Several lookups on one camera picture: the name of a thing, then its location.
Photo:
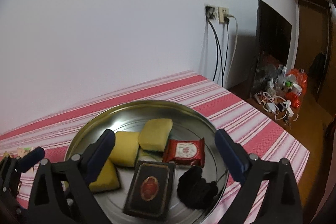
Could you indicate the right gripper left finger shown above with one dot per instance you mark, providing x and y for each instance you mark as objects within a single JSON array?
[{"x": 61, "y": 193}]

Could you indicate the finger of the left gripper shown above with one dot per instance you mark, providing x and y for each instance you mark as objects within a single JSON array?
[{"x": 11, "y": 170}]

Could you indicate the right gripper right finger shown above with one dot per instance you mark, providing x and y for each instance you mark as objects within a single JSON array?
[{"x": 281, "y": 203}]

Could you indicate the small yellow sponge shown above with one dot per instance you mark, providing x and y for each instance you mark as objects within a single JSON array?
[{"x": 107, "y": 179}]

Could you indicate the large yellow sponge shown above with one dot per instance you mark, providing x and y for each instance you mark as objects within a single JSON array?
[{"x": 125, "y": 150}]

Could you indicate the black playing card box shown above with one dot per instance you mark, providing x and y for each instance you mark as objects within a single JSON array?
[{"x": 150, "y": 190}]

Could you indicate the black cloth bundle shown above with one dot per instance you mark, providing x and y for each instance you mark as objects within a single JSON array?
[{"x": 194, "y": 191}]

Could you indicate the yellow green scouring sponge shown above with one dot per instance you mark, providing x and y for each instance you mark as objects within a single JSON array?
[{"x": 154, "y": 135}]

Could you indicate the red striped tablecloth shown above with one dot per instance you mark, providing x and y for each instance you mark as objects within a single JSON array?
[{"x": 198, "y": 108}]

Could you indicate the wooden door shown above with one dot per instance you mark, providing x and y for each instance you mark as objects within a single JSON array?
[{"x": 316, "y": 49}]

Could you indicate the black monitor screen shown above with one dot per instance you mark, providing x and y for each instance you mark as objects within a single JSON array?
[{"x": 273, "y": 38}]

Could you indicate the white charger with cable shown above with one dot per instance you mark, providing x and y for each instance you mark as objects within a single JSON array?
[{"x": 278, "y": 106}]

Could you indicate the white wall socket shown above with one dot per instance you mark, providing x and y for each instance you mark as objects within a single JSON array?
[{"x": 223, "y": 13}]

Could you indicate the wall power socket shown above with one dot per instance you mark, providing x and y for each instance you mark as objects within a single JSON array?
[{"x": 211, "y": 12}]

